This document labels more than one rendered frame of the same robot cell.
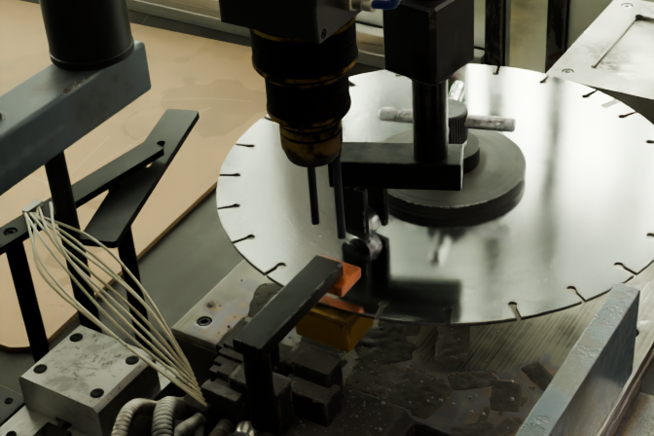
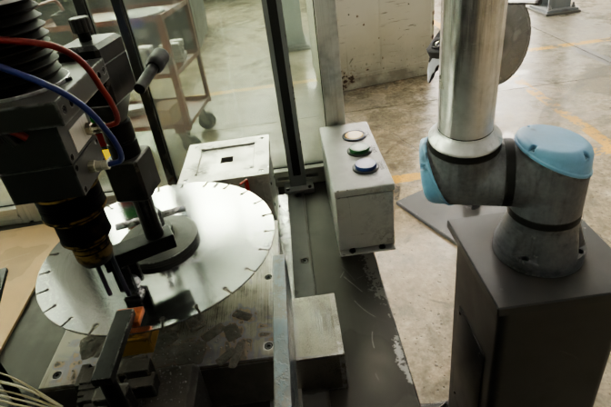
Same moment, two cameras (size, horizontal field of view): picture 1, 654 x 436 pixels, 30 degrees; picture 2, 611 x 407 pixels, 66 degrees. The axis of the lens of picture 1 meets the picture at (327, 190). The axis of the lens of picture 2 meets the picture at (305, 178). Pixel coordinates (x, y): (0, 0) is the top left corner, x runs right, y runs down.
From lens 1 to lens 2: 0.18 m
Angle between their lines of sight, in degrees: 29
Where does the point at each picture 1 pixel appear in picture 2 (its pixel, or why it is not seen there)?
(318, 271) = (122, 318)
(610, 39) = (196, 162)
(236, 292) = (69, 350)
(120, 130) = not seen: outside the picture
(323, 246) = (115, 304)
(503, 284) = (215, 281)
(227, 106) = (17, 260)
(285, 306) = (113, 346)
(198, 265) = (35, 345)
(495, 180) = (185, 236)
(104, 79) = not seen: outside the picture
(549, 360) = (242, 305)
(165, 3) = not seen: outside the picture
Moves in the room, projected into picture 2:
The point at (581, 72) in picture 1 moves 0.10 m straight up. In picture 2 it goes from (192, 179) to (179, 133)
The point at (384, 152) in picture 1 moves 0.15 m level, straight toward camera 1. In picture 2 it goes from (130, 243) to (175, 315)
